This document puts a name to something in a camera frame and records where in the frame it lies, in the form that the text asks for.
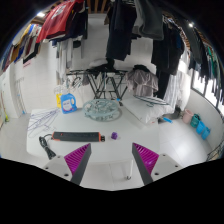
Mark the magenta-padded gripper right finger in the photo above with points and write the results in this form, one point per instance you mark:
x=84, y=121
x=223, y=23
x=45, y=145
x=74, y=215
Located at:
x=148, y=161

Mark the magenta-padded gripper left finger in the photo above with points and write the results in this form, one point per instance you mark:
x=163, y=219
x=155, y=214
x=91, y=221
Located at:
x=75, y=160

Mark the purple charger block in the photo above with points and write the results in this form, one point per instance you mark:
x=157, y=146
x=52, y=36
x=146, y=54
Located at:
x=114, y=135

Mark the white table leg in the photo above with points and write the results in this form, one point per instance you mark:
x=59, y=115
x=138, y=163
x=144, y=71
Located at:
x=129, y=170

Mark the black and orange power strip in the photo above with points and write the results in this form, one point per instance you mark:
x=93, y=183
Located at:
x=76, y=136

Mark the white cushion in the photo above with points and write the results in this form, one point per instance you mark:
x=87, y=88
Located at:
x=146, y=111

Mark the blue detergent bottle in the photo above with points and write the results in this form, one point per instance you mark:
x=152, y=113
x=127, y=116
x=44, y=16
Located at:
x=68, y=104

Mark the pink bucket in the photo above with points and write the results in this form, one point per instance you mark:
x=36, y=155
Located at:
x=187, y=116

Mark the yellow bottle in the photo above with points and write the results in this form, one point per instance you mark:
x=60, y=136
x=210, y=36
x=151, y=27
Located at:
x=58, y=100

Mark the blue bucket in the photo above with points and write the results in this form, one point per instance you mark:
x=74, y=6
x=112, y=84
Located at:
x=200, y=127
x=205, y=133

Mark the teal bucket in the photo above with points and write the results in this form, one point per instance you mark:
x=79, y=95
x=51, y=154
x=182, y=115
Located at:
x=195, y=120

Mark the grey garment on rack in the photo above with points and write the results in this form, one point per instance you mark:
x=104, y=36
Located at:
x=143, y=81

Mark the black folding drying rack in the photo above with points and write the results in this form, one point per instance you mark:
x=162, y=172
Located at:
x=100, y=81

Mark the white hanging garments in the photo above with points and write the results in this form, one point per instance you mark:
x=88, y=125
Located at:
x=65, y=56

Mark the row of dark hanging clothes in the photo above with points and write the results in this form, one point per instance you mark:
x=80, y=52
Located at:
x=173, y=53

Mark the row of colourful hanging clothes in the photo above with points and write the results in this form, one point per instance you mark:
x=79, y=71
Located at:
x=21, y=43

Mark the ceiling lamp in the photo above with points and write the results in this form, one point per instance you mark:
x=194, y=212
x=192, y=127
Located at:
x=40, y=14
x=190, y=24

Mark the red hanging garment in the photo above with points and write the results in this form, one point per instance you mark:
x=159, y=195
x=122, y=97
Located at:
x=58, y=16

